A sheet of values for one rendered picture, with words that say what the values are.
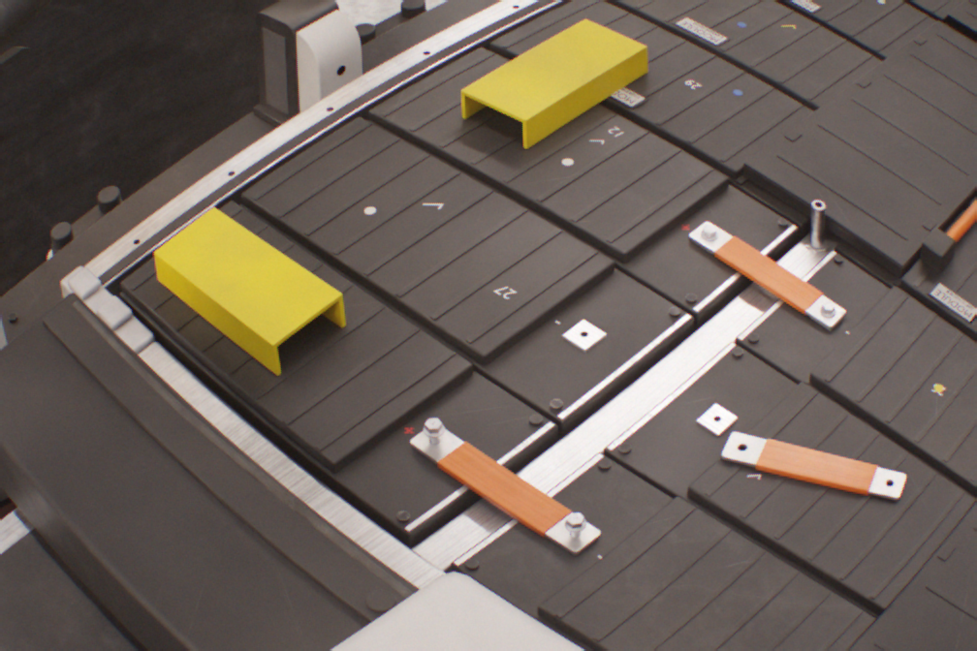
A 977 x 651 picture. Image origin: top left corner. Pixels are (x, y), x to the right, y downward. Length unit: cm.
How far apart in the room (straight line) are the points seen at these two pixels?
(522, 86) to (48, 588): 63
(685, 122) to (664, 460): 37
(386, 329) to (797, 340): 30
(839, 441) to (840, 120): 39
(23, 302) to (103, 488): 54
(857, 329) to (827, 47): 41
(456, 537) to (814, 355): 30
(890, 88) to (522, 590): 66
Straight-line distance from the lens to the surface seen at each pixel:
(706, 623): 115
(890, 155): 153
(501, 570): 120
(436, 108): 155
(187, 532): 110
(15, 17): 117
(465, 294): 137
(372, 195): 146
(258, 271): 136
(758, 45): 166
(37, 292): 166
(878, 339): 135
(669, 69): 160
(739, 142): 152
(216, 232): 141
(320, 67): 169
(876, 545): 120
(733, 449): 125
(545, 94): 151
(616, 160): 149
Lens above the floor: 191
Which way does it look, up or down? 42 degrees down
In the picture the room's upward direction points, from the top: 3 degrees counter-clockwise
